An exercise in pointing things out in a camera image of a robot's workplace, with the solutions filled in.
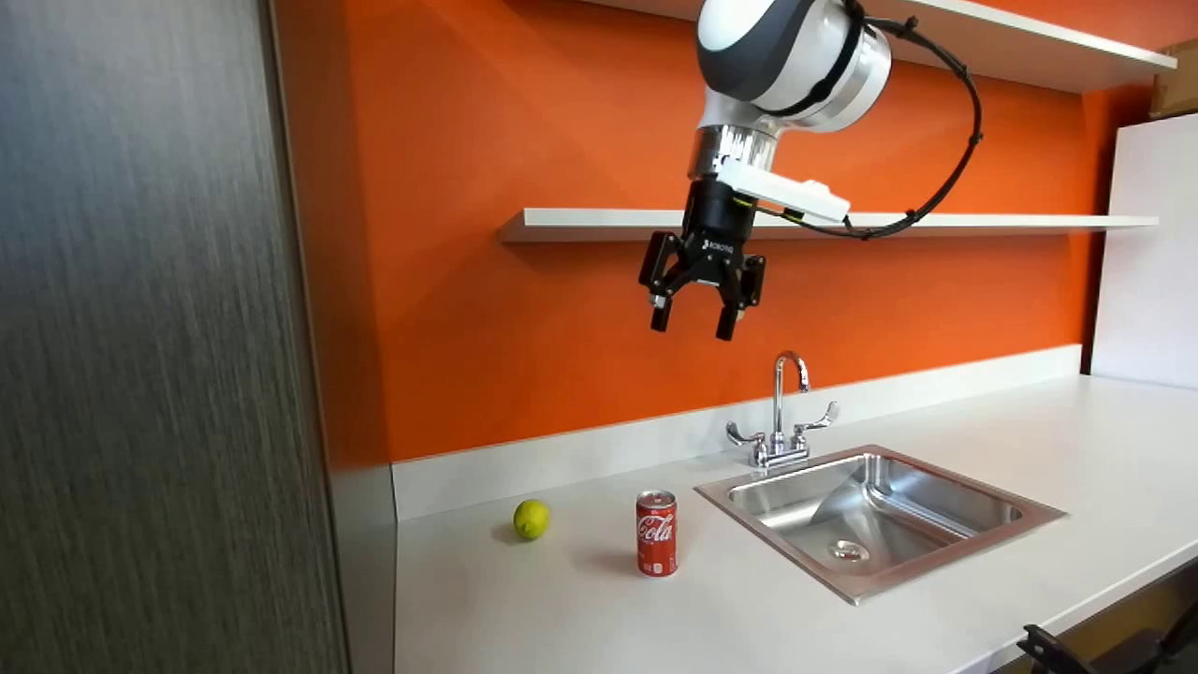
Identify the green lime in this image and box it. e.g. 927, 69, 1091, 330
512, 497, 551, 543

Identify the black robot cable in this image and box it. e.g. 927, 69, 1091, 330
789, 0, 988, 245

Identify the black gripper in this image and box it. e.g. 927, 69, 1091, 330
640, 177, 764, 340

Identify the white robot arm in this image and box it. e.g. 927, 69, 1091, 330
640, 0, 889, 340

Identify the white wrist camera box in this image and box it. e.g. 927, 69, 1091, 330
713, 161, 849, 224

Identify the dark wood cabinet panel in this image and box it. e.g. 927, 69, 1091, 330
0, 0, 349, 674

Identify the white appliance side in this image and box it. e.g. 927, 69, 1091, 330
1089, 111, 1198, 388

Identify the chrome faucet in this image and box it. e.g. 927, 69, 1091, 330
726, 352, 839, 473

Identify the white top shelf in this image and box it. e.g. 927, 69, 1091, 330
595, 0, 1174, 109

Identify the red cola can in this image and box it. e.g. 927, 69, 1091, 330
635, 492, 676, 578

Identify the white bottom shelf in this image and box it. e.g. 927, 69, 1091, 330
499, 206, 1160, 246

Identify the white shelf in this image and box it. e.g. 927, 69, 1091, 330
499, 206, 1160, 246
595, 0, 1174, 109

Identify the stainless steel sink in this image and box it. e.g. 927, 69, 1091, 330
701, 447, 1063, 602

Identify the black camera stand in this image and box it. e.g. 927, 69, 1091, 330
1007, 600, 1198, 674

